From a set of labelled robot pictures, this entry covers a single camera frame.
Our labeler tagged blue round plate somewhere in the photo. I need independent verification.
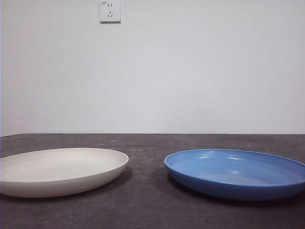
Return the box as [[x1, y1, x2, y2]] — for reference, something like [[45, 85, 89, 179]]
[[163, 148, 305, 201]]

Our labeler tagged white round plate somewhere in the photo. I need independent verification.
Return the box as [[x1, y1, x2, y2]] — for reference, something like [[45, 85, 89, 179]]
[[0, 147, 130, 198]]

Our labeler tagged white wall power socket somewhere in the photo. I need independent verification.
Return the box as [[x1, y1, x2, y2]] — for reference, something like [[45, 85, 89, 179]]
[[100, 1, 122, 24]]

